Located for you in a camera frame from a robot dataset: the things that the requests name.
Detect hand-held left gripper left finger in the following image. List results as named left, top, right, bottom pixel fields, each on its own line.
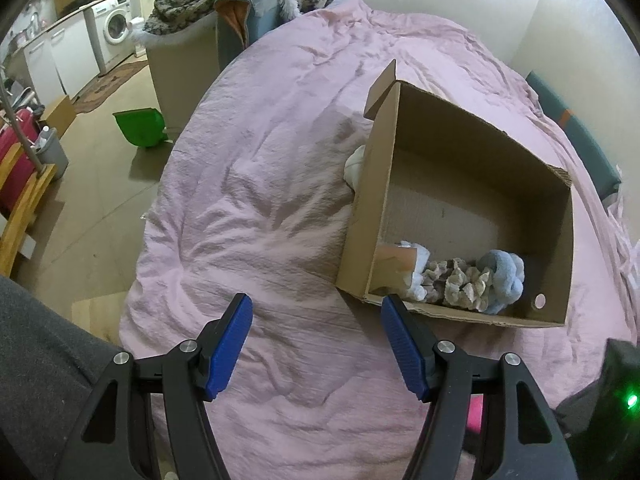
left=52, top=293, right=253, bottom=480

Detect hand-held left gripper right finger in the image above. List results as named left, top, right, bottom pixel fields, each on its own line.
left=381, top=294, right=576, bottom=480

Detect beige lace scrunchie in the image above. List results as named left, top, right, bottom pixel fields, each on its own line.
left=422, top=257, right=458, bottom=306

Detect packaged white socks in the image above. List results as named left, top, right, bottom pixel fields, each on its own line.
left=375, top=240, right=433, bottom=303

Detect light blue sock bundle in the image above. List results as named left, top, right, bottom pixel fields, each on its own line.
left=475, top=249, right=526, bottom=315

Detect brown cardboard box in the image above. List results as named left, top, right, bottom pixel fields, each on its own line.
left=335, top=59, right=576, bottom=328

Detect pink striped white cloth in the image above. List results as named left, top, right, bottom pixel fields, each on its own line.
left=600, top=165, right=640, bottom=341

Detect pink bed blanket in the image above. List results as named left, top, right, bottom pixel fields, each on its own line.
left=120, top=0, right=640, bottom=480

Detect person's left leg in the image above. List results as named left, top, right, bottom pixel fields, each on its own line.
left=0, top=275, right=131, bottom=480

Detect small white cloth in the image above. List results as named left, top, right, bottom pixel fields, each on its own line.
left=344, top=145, right=368, bottom=193

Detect wooden chair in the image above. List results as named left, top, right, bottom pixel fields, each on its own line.
left=0, top=142, right=58, bottom=276

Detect small grey bin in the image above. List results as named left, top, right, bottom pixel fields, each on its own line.
left=35, top=127, right=70, bottom=181

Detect teal headboard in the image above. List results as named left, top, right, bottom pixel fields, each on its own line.
left=525, top=71, right=621, bottom=201

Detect beige storage bin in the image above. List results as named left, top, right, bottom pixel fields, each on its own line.
left=145, top=10, right=251, bottom=136

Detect small cardboard box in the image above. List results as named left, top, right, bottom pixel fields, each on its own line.
left=40, top=95, right=78, bottom=138

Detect brown patterned rug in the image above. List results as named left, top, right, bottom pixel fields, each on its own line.
left=72, top=57, right=148, bottom=116

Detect pink suitcase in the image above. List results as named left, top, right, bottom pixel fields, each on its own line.
left=0, top=107, right=41, bottom=211

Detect metal pole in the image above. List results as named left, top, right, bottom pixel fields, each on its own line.
left=0, top=80, right=43, bottom=176

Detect white kitchen cabinets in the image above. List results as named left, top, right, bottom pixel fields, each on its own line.
left=22, top=10, right=101, bottom=106

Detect teal fur-trimmed jacket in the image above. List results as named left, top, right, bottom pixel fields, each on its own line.
left=215, top=0, right=301, bottom=61

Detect white washing machine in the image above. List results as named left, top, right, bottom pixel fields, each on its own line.
left=85, top=0, right=136, bottom=76

